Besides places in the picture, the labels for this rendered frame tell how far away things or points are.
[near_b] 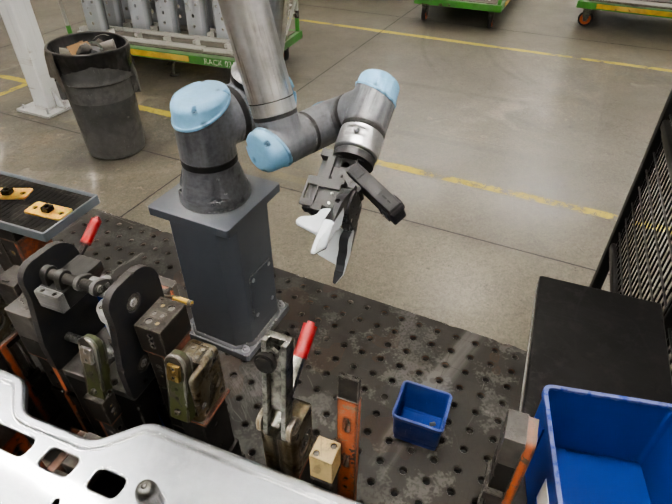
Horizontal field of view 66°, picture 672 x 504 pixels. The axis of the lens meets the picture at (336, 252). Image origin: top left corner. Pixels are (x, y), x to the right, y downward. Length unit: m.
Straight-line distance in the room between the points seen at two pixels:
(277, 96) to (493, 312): 1.84
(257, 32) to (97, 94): 2.84
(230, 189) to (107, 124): 2.67
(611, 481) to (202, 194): 0.85
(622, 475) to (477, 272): 1.93
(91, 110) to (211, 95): 2.68
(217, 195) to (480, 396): 0.75
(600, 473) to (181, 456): 0.59
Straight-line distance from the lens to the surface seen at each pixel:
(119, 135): 3.77
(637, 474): 0.87
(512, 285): 2.67
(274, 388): 0.73
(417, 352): 1.34
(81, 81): 3.60
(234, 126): 1.06
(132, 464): 0.86
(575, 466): 0.84
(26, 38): 4.66
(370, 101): 0.87
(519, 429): 0.64
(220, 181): 1.08
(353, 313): 1.41
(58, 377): 1.16
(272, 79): 0.85
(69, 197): 1.14
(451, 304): 2.49
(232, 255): 1.13
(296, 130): 0.88
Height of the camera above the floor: 1.71
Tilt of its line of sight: 39 degrees down
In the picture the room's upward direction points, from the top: straight up
